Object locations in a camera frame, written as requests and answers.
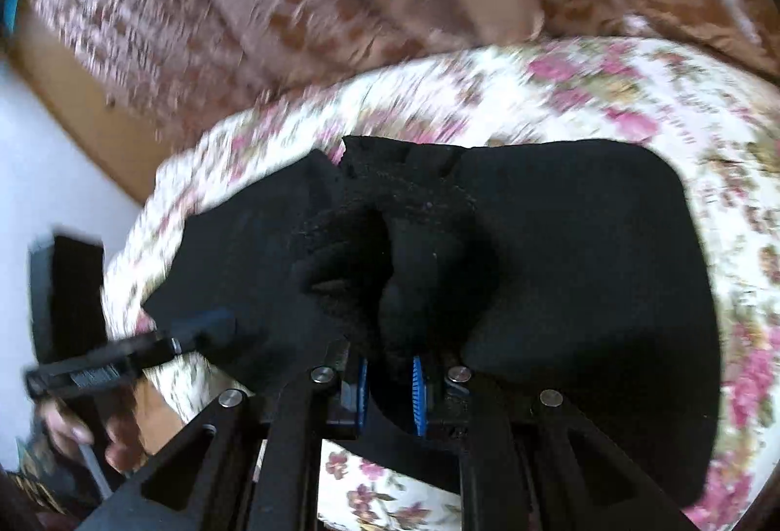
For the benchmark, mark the black pants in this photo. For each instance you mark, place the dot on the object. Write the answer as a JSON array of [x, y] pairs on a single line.
[[579, 263]]

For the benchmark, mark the floral bed sheet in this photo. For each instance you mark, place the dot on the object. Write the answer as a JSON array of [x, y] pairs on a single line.
[[609, 92]]

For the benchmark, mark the blue object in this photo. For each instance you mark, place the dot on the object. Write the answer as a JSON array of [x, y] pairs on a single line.
[[12, 7]]

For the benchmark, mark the person's left hand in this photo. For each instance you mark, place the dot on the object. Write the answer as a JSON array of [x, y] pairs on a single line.
[[122, 442]]

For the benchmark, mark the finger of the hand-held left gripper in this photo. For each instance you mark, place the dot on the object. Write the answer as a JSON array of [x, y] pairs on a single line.
[[204, 327]]

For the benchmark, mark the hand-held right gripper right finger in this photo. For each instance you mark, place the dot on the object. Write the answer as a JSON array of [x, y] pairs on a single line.
[[419, 398]]

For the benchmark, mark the dark patterned cloth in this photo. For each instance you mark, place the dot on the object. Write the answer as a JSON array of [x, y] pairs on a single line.
[[30, 485]]

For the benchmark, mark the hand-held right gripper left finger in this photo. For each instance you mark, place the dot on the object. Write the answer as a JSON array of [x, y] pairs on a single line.
[[362, 392]]

